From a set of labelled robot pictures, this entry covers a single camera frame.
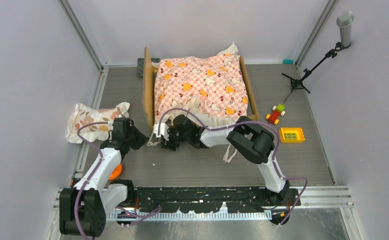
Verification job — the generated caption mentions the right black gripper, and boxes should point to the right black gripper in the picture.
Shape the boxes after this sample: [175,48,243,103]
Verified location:
[161,126,191,151]

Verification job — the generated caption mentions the white floral pillow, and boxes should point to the white floral pillow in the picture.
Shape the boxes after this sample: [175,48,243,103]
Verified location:
[66,102,131,144]

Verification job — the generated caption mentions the pink checkered duck blanket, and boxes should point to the pink checkered duck blanket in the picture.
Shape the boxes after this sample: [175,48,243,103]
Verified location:
[147,42,249,163]

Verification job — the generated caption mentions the wooden pet bed frame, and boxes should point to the wooden pet bed frame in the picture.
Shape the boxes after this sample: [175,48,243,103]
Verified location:
[142,46,260,130]

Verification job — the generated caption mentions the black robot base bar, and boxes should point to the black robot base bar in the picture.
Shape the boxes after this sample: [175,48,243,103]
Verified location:
[114,186,301,225]

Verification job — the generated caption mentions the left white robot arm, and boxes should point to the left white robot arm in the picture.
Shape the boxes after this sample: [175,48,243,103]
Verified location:
[59,117,148,240]

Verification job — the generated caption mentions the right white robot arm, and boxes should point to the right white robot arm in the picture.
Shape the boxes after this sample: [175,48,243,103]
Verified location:
[153,114,290,206]

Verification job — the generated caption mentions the orange plastic arch piece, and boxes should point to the orange plastic arch piece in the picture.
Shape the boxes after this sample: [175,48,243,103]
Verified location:
[108,163,123,181]

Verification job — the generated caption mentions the red green toy car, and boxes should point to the red green toy car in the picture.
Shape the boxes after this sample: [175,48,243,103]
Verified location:
[265,104,286,125]

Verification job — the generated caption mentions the yellow toy window block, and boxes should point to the yellow toy window block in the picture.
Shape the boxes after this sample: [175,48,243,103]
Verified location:
[279,127,305,144]

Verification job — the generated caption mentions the black microphone tripod stand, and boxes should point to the black microphone tripod stand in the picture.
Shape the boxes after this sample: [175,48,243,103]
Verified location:
[281,42,351,103]

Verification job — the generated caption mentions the teal small block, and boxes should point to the teal small block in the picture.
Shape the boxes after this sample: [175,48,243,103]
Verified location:
[282,59,294,65]

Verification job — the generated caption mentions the grey microphone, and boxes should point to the grey microphone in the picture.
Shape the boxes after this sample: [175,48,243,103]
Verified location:
[336,11,355,48]

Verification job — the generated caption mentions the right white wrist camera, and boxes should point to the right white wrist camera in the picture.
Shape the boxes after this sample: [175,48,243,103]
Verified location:
[153,123,169,141]

